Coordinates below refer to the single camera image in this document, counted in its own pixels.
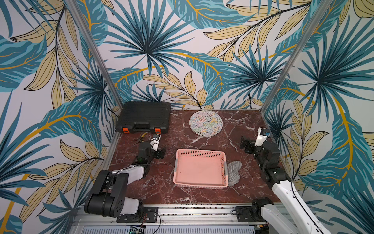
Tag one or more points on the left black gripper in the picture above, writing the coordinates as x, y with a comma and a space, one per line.
158, 154

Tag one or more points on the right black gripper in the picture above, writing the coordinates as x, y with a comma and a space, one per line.
254, 146

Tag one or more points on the grey knitted dish cloth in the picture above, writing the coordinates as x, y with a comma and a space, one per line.
233, 172

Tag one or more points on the colourful squiggle pattern plate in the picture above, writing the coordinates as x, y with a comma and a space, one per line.
206, 123

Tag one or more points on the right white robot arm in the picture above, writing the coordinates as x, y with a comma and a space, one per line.
304, 221

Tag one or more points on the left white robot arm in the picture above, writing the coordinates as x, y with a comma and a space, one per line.
107, 197

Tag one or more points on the black plastic tool case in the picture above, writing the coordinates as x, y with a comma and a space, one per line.
143, 116

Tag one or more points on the pink perforated plastic basket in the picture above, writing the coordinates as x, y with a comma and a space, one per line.
202, 169

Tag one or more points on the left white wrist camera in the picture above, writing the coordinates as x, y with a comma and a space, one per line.
155, 141

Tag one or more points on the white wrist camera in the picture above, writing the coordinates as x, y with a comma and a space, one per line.
155, 141
263, 135

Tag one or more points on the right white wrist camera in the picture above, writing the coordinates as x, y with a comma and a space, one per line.
263, 135

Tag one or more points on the yellow handled pliers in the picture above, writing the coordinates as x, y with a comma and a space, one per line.
139, 139

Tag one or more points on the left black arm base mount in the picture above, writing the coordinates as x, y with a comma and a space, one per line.
143, 215

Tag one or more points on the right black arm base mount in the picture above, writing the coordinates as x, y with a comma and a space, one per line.
248, 214

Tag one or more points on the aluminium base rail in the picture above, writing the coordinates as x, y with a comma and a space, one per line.
215, 218

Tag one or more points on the right aluminium corner post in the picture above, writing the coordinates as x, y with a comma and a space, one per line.
310, 28

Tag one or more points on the aluminium corner post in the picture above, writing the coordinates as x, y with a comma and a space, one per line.
310, 28
80, 21

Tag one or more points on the left aluminium corner post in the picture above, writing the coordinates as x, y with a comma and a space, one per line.
80, 21

